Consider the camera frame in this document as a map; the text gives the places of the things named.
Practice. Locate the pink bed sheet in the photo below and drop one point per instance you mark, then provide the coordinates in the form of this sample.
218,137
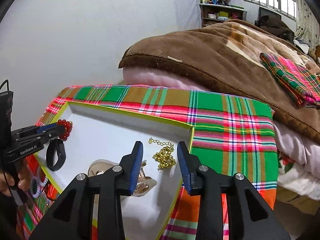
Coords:
160,78

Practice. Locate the white floral duvet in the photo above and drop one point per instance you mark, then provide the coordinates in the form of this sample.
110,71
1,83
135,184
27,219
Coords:
299,162

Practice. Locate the translucent pink hair claw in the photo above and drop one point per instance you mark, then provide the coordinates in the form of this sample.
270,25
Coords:
144,183

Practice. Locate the folded plaid cloth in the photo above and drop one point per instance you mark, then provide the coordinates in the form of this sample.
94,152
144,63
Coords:
297,81

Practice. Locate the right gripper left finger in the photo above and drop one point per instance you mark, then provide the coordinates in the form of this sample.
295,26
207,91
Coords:
120,180

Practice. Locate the red green plaid cloth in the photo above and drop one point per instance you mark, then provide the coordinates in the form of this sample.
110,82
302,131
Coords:
232,134

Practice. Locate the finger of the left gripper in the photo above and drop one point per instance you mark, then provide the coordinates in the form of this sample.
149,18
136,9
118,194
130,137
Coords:
45,127
47,134

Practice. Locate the brown fleece blanket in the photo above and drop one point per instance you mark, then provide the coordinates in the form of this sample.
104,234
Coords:
225,58

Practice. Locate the yellow-green white tray box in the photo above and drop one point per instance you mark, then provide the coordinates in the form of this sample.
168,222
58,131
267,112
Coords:
104,133

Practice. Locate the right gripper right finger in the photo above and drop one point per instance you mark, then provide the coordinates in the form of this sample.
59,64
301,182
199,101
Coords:
200,180

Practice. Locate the dark wooden shelf unit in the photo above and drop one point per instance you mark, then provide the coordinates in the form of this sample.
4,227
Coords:
214,13

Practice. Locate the cardboard bed base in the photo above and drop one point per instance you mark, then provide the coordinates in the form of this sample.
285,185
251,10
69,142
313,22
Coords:
302,203

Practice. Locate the patterned curtain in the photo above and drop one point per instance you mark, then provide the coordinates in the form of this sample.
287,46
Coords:
307,26

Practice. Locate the black wristband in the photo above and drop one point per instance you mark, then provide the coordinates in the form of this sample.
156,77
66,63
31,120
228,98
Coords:
55,155

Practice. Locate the dark clothes on chair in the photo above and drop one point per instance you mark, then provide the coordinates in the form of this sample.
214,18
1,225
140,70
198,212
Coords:
271,22

